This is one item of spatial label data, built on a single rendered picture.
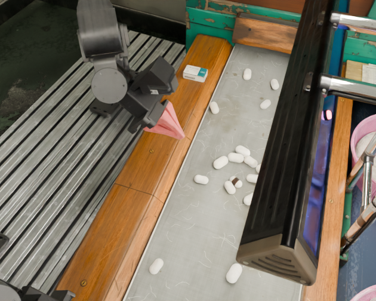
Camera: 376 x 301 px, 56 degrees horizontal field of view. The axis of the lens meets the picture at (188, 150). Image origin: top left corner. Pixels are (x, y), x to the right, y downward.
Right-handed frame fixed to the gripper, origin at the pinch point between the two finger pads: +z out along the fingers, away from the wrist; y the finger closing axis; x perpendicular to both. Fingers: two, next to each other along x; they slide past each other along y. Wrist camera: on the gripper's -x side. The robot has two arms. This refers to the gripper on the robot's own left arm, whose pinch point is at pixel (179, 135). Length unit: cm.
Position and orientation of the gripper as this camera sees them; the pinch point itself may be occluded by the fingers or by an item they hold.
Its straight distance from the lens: 72.0
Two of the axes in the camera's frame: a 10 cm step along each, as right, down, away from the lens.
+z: 7.2, 6.0, 3.5
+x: -6.1, 3.1, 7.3
